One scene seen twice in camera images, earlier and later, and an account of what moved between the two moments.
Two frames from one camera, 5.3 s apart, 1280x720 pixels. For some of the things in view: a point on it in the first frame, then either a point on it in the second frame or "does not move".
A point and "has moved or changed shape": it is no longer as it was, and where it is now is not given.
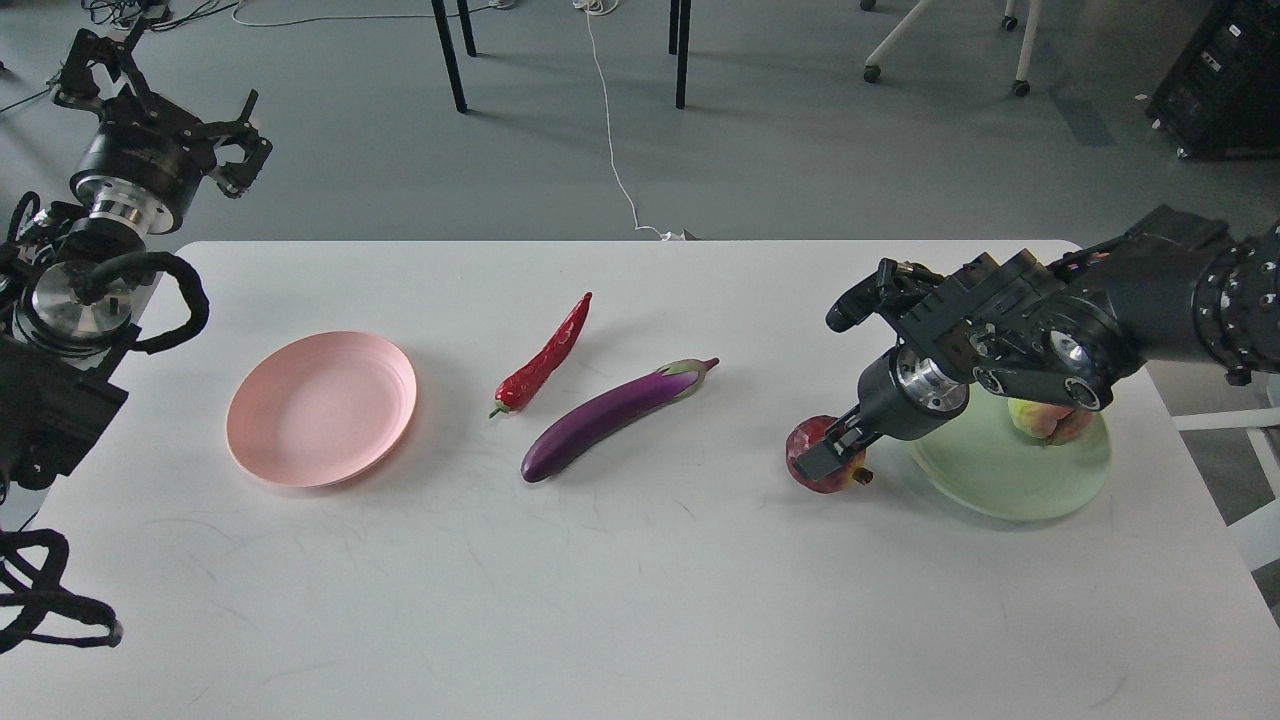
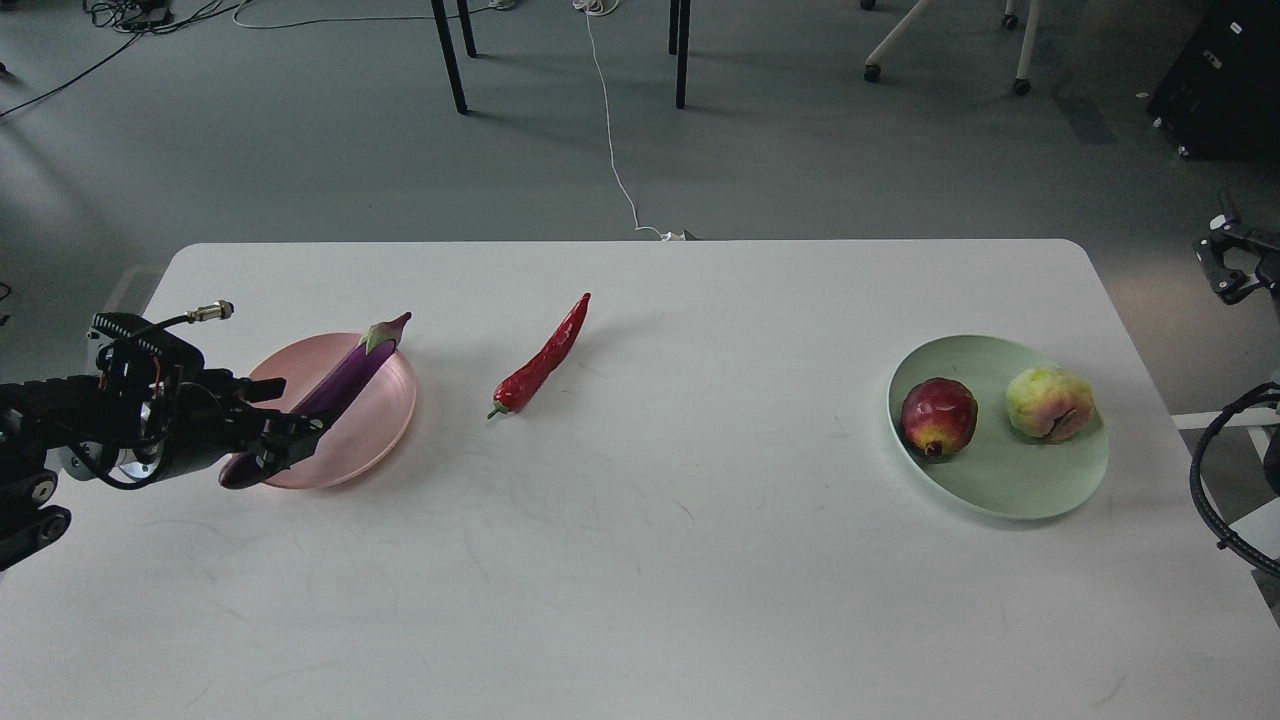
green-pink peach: x=1048 y=424 does not move
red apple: x=808 y=435 has moved or changed shape
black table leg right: x=685 y=11 does not move
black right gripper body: x=904 y=396 → x=1237 y=260
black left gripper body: x=149 y=158 → x=158 y=413
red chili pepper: x=516 y=389 does not move
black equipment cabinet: x=1221 y=97 does not move
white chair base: x=1021 y=88 does not move
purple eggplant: x=583 y=429 → x=346 y=384
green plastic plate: x=982 y=463 does not move
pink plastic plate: x=322 y=409 does not move
